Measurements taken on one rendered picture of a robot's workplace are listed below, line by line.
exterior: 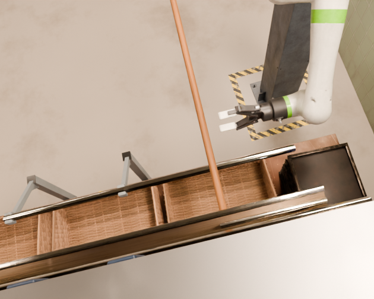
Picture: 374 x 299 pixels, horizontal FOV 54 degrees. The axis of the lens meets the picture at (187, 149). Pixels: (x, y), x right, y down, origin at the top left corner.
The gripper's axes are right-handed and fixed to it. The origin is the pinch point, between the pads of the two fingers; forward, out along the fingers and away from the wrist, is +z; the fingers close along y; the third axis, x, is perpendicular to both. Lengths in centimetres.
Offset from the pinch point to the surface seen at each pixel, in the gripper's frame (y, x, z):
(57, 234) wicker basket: 46, -22, 94
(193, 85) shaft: -1.6, 18.7, 7.8
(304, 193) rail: -24.7, -39.8, -17.1
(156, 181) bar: 1.2, -18.0, 31.4
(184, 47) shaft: -1.4, 38.4, 7.9
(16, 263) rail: -25, -41, 76
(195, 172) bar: 1.3, -18.0, 15.2
